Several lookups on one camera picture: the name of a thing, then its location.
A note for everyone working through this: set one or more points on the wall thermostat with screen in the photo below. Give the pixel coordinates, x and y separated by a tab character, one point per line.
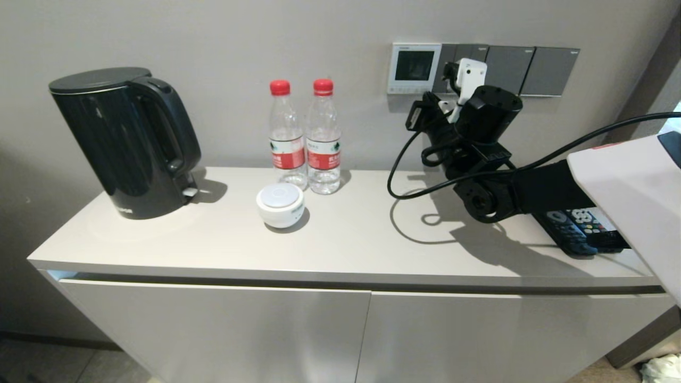
399	58

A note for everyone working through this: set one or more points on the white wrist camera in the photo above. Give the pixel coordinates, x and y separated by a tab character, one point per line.
471	74

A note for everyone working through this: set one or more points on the beige cabinet door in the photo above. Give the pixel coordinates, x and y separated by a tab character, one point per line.
223	330
505	340

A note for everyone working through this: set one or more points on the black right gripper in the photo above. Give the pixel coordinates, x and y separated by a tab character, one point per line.
487	122

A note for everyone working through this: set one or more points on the black electric kettle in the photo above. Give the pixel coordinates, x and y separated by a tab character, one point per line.
119	149

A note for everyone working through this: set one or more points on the grey single rocker wall switch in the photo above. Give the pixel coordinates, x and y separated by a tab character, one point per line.
550	72
508	66

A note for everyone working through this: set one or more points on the black remote control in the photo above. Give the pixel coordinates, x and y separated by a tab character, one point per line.
566	234
596	226

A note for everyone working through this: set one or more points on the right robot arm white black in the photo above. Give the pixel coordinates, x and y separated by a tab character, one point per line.
628	202

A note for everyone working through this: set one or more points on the grey triple rocker wall switch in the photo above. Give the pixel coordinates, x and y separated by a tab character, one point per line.
449	53

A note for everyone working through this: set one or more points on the brown door frame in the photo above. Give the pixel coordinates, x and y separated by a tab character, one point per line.
654	80

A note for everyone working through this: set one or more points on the beige sideboard cabinet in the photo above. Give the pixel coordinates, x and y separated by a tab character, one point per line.
330	234

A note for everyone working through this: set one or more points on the white crumpled bag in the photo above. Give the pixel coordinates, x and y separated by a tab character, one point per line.
662	369

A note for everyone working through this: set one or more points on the clear water bottle red cap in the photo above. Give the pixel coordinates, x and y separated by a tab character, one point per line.
323	154
288	154

